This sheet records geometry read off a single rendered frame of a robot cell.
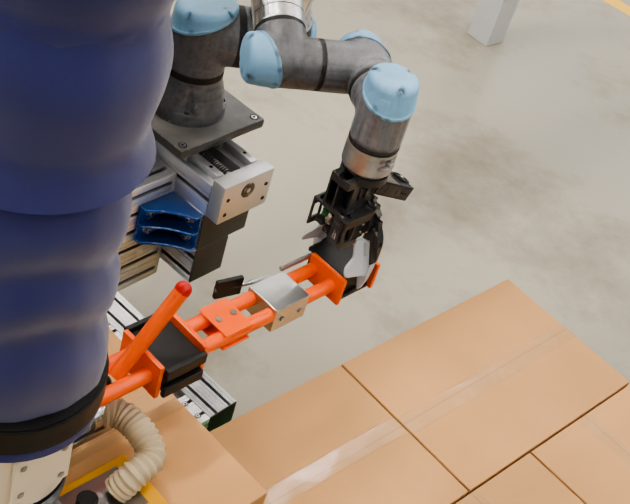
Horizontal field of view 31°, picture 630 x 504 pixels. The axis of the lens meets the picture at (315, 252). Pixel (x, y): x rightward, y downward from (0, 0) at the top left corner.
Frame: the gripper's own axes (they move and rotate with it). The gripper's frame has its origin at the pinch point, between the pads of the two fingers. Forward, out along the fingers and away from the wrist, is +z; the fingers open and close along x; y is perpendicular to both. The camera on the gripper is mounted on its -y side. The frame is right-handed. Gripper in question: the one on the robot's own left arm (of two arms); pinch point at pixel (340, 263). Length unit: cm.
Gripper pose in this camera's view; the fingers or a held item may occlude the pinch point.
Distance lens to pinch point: 174.5
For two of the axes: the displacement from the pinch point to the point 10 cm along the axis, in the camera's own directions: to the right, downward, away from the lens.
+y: -7.0, 3.2, -6.4
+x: 6.8, 5.9, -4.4
